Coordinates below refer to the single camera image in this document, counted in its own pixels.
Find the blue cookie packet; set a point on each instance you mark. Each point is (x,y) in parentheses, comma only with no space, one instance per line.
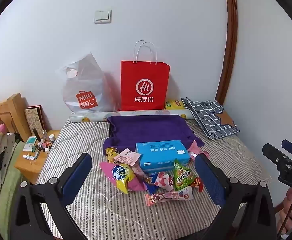
(151,187)

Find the wooden headboard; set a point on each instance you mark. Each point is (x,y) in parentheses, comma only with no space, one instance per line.
(8,112)

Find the light pink snack packet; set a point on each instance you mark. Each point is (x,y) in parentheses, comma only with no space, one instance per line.
(127,158)

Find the grey plaid cloth bag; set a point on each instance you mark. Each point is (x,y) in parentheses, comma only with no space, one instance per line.
(211,120)

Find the long pink strawberry packet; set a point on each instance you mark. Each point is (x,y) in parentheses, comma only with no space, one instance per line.
(168,196)

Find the small red snack packet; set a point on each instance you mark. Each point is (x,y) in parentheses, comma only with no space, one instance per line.
(198,183)

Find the small clear bottle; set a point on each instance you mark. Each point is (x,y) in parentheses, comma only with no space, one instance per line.
(45,135)

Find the wooden nightstand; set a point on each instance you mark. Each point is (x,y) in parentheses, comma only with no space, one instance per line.
(28,167)

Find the green and white box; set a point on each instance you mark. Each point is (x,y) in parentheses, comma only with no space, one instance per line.
(30,143)

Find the white plastic shopping bag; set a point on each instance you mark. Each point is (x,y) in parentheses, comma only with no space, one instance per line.
(85,80)

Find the red paper bag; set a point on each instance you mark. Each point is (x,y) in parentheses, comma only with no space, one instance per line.
(146,75)

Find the patterned hardcover book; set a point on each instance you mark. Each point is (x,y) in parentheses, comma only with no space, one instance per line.
(34,118)

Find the green triangular snack packet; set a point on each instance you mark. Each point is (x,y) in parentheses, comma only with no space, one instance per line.
(183,176)

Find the pink and yellow chip bag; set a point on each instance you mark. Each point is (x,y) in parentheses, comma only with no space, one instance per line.
(121,177)

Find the blue tissue pack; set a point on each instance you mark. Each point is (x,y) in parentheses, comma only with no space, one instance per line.
(161,155)

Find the rolled fruit-print wrapping paper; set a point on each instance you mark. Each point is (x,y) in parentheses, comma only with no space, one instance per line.
(93,117)

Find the white-capped small jar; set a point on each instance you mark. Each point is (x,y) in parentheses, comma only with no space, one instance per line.
(51,137)

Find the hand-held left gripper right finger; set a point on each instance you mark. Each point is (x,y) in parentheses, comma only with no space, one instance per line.
(208,177)

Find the yellow cookie packet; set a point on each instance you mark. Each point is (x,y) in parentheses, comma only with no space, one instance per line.
(111,155)

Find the pink and silver snack packet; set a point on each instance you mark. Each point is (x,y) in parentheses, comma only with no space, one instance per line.
(194,148)

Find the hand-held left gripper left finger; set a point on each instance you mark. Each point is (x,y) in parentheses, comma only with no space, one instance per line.
(77,177)

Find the brown wooden door frame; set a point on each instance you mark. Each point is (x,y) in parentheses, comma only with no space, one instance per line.
(232,30)

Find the person's right hand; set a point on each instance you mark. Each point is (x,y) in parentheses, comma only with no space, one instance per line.
(288,212)

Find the yellow snack bag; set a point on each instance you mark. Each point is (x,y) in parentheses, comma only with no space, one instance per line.
(174,104)

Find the white ointment tube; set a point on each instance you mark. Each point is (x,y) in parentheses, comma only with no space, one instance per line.
(29,157)

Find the white light switch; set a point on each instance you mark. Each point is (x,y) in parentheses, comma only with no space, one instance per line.
(102,16)

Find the red and white snack packet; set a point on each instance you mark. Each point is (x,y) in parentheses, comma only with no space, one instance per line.
(164,180)

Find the purple towel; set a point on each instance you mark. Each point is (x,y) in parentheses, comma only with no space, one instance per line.
(148,130)

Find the green blanket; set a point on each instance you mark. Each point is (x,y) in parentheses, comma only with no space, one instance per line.
(10,180)

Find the striped bed mattress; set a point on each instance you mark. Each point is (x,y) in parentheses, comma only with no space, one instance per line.
(85,140)

